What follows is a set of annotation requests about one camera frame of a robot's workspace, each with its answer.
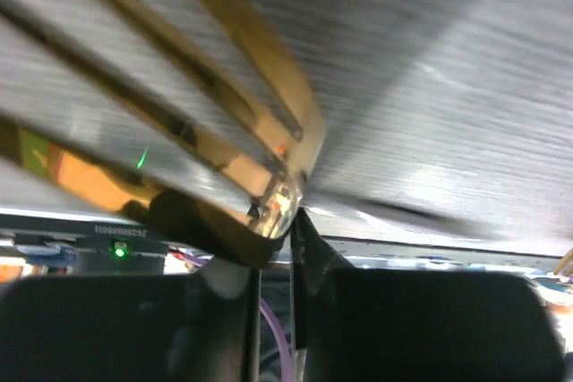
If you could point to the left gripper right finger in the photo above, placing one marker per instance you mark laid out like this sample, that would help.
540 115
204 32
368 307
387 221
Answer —
378 324

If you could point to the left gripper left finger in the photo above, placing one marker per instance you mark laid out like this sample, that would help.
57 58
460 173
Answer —
196 327

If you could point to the green handled fork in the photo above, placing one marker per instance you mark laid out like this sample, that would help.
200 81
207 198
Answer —
191 118

